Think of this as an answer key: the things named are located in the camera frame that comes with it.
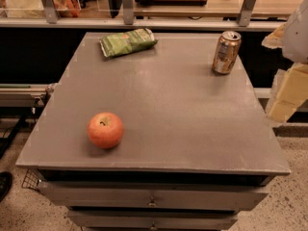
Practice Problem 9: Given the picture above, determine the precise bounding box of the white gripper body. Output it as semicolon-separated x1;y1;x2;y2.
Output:
282;0;308;64

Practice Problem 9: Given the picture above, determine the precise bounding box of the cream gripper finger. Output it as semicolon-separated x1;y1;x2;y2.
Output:
262;23;286;49
266;63;308;123

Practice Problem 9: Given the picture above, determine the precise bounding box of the orange soda can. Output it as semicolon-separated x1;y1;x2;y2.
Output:
212;31;242;74

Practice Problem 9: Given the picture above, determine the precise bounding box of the red apple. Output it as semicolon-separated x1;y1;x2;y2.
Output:
88;113;124;149

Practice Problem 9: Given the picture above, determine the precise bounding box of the grey drawer cabinet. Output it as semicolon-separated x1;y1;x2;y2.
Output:
16;33;290;216

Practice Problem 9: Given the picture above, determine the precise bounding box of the green chip bag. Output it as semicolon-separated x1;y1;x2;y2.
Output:
100;28;158;58

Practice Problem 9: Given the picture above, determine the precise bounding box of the orange snack bag on shelf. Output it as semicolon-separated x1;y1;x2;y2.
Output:
53;0;80;17

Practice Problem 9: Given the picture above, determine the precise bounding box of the lower grey drawer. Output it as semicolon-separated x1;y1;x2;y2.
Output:
68;211;238;231

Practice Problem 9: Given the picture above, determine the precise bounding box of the grey drawer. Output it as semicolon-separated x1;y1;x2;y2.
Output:
68;211;238;231
38;181;268;212

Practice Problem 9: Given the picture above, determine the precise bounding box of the upper grey drawer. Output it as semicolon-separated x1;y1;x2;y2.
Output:
38;181;268;212

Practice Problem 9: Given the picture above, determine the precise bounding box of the clear plastic container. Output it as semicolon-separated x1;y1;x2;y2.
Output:
0;0;81;19

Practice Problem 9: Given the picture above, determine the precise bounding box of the black shoe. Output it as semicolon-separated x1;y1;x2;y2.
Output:
0;171;13;202

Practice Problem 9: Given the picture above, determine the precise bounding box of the metal shelf bracket right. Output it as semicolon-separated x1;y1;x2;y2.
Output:
237;0;257;27

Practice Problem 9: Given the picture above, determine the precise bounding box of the metal shelf bracket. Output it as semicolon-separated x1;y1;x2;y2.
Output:
237;0;257;27
122;0;134;25
41;0;60;24

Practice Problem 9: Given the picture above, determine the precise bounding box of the metal shelf bracket middle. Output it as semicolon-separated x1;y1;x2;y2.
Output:
122;0;134;25

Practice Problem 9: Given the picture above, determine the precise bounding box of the metal shelf bracket left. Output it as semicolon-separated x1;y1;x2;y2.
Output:
41;0;60;24

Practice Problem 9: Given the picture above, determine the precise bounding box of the wire mesh basket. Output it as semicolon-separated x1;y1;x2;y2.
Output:
21;169;39;191

